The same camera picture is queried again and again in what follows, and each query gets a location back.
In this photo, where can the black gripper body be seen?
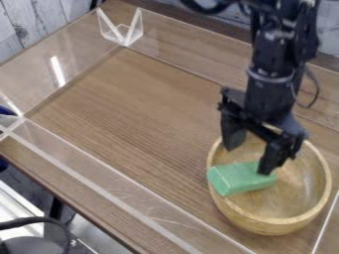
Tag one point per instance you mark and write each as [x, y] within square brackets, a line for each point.
[264, 105]

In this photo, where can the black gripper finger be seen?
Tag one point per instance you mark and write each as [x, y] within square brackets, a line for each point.
[275, 154]
[234, 131]

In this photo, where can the green rectangular block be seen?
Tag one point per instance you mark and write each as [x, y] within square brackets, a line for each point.
[238, 177]

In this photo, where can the brown wooden bowl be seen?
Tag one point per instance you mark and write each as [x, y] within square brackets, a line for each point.
[283, 208]

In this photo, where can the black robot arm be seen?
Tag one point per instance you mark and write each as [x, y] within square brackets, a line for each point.
[284, 44]

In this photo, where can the black table leg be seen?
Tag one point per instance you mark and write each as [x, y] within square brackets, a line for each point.
[56, 209]

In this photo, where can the clear acrylic corner bracket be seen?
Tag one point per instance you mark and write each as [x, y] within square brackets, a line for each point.
[122, 34]

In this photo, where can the grey metal base plate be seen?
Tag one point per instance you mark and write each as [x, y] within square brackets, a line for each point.
[55, 234]

